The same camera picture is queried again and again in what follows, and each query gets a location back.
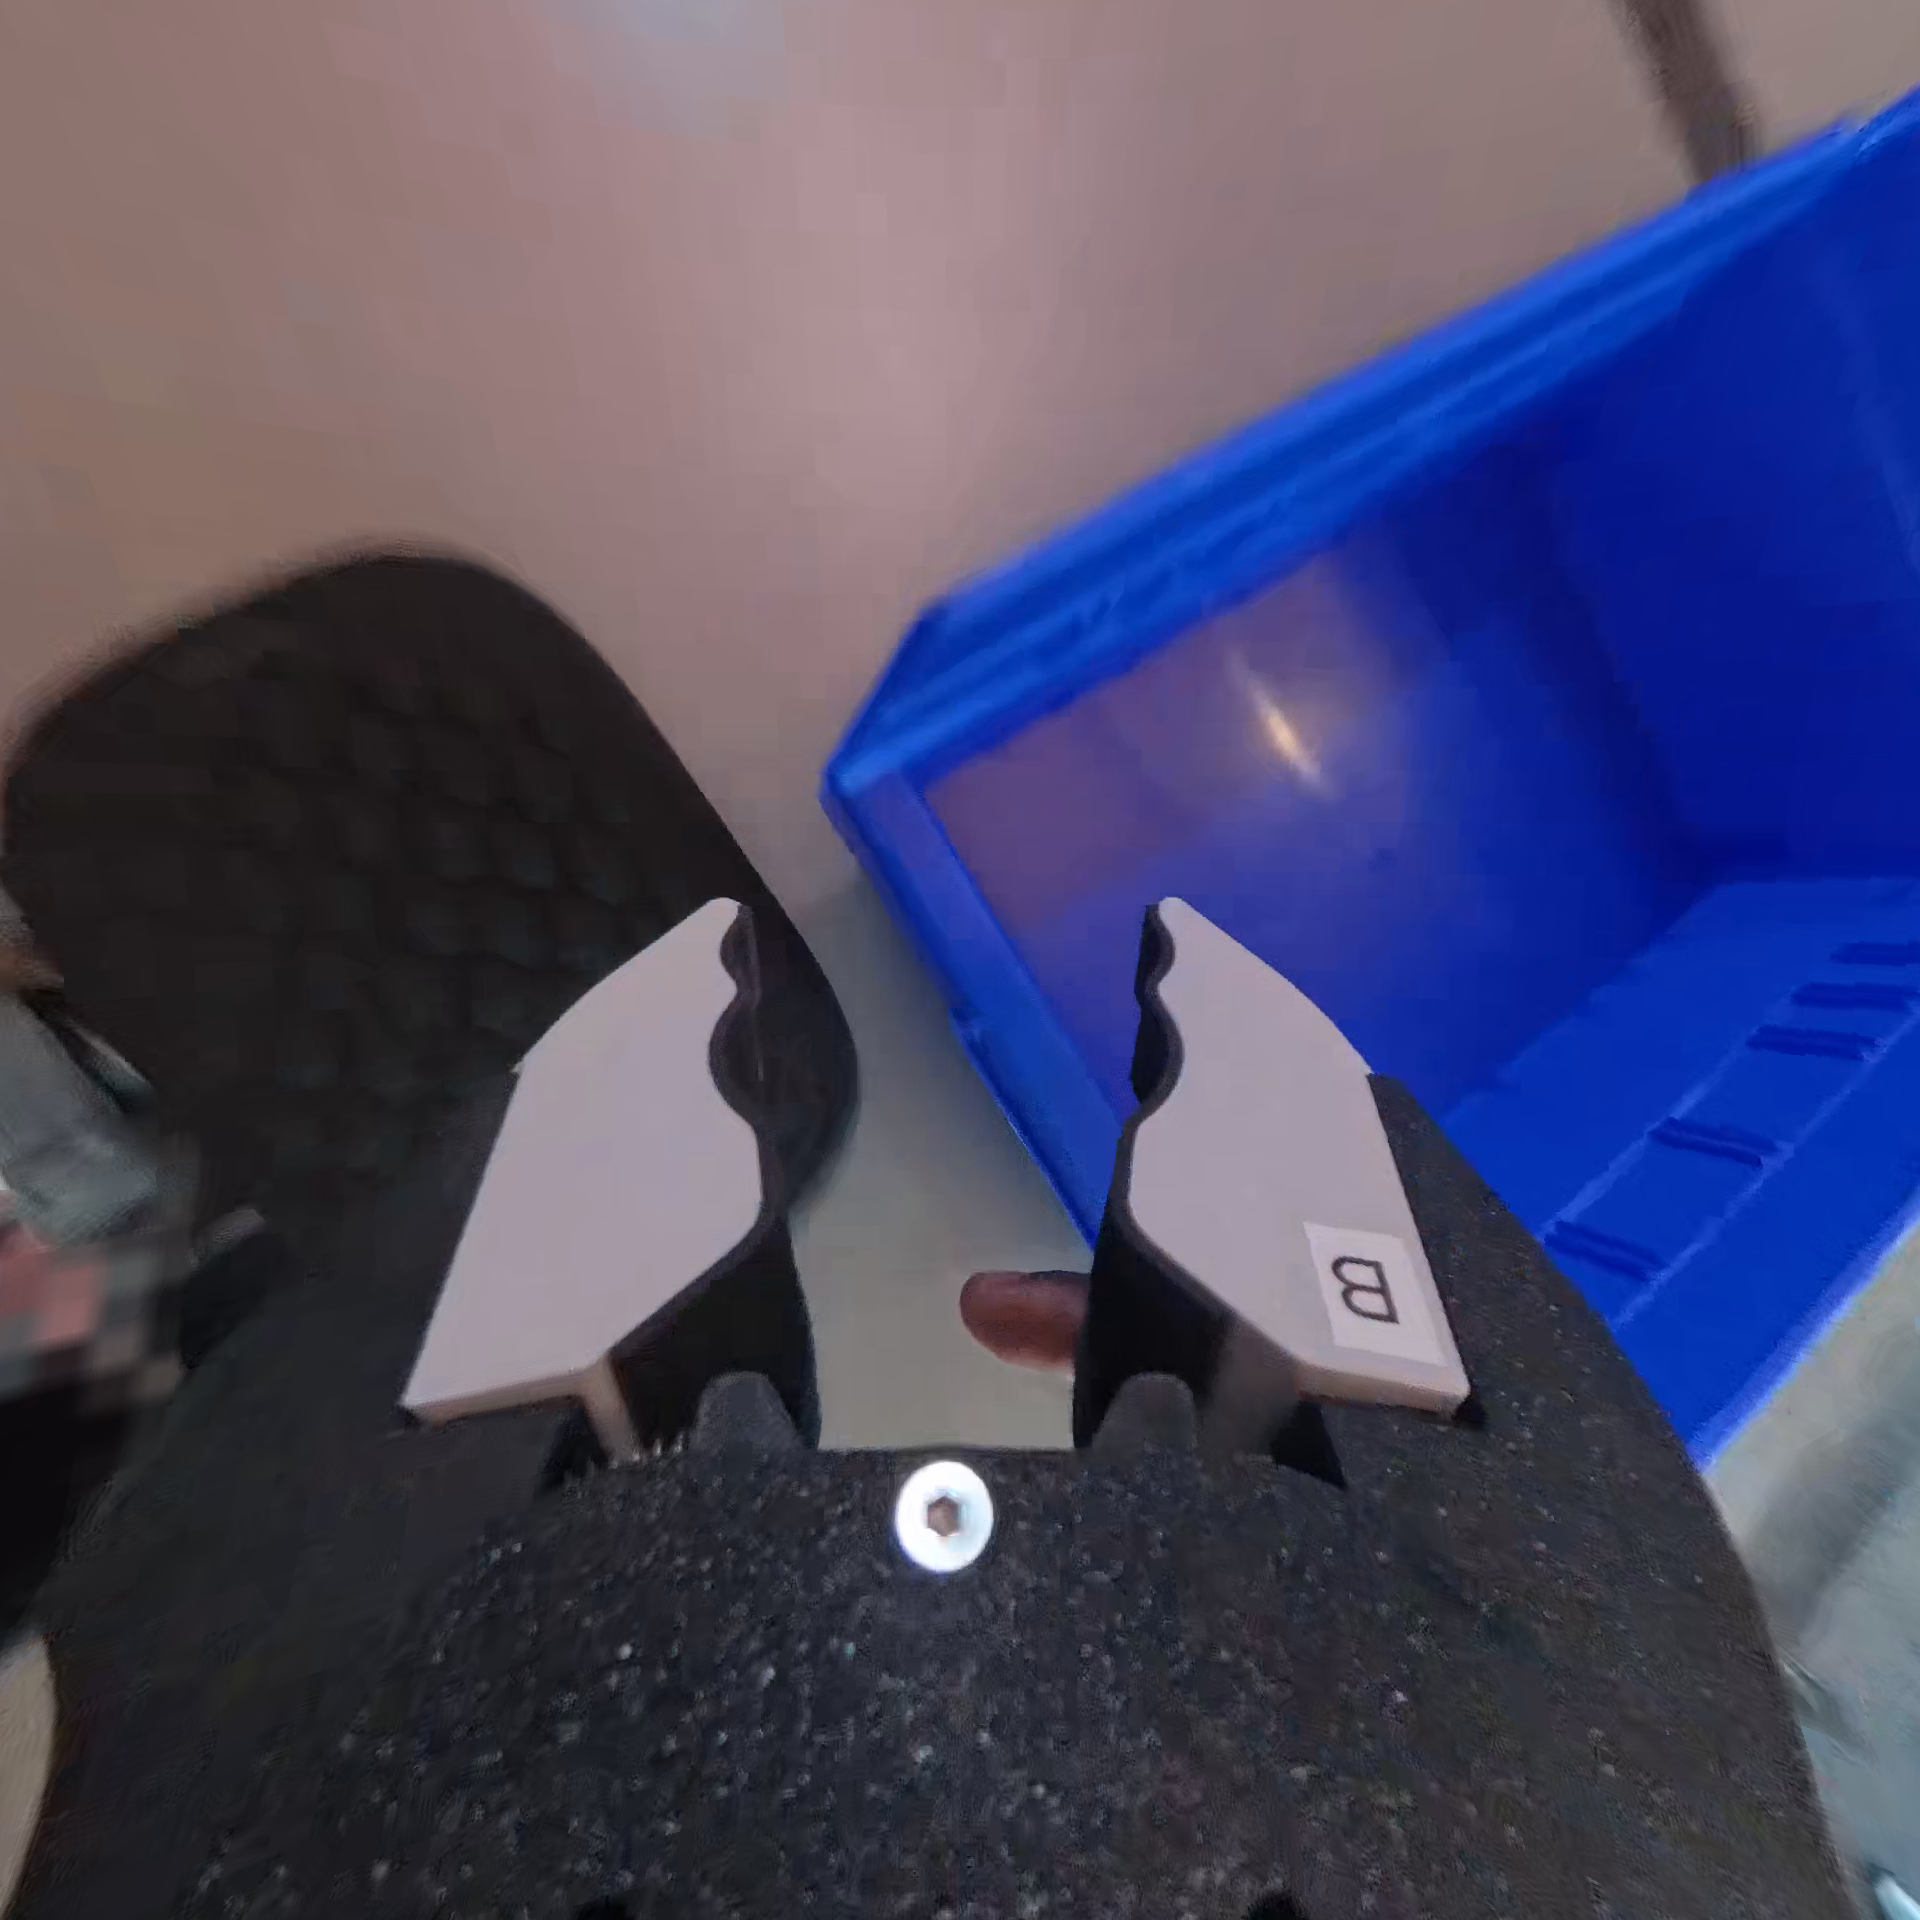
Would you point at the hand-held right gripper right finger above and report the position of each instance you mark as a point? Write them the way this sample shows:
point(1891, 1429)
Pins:
point(1291, 1200)

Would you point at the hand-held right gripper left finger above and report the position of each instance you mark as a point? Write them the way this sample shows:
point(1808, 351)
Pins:
point(571, 1200)

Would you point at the blue plastic bin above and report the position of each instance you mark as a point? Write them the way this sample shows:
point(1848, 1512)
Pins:
point(1562, 751)

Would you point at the black textured armrest pad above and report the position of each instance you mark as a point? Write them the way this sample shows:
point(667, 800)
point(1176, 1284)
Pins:
point(332, 842)

